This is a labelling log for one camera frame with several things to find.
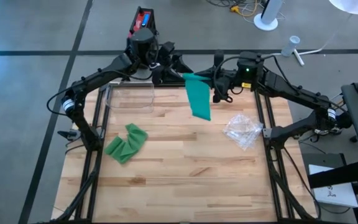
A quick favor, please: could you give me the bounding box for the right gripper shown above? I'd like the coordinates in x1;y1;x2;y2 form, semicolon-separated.
199;50;239;104

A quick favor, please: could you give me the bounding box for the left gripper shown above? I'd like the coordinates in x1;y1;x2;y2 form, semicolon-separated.
150;55;195;86

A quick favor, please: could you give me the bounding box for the teal elastic bandage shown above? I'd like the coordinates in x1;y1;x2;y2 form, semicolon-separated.
181;73;213;121

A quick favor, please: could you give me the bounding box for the green crumpled bandage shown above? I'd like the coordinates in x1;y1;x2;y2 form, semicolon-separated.
103;123;149;165

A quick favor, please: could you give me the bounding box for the clear plastic container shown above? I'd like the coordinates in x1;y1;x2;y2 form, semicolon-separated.
104;81;155;114

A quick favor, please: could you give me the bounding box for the clear crumpled plastic bag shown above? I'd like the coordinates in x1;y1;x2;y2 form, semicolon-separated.
221;113;264;152

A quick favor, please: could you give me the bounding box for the red black battery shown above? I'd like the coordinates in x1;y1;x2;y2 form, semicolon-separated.
127;6;158;40

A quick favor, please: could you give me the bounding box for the white fan base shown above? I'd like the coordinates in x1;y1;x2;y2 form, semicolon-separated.
253;0;285;32

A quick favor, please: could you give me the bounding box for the white perforated cylinder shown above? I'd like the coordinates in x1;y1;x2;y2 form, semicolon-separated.
280;35;301;58

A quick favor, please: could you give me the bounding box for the white lamp stand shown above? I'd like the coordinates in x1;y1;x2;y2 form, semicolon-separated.
270;14;354;67

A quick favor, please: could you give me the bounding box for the grey flat box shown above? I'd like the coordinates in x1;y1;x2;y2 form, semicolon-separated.
301;152;348;187

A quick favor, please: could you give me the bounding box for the white printed box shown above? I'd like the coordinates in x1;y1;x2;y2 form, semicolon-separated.
308;164;358;208

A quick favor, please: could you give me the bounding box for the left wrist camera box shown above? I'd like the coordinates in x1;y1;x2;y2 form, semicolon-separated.
158;42;176;60

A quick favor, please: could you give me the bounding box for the yellow cable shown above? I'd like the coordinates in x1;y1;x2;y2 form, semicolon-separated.
230;0;260;18

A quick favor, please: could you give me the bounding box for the black cable bunch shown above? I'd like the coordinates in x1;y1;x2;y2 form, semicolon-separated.
205;0;239;9

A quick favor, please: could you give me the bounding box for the black metal rig frame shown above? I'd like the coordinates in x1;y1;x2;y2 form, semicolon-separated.
37;80;323;224

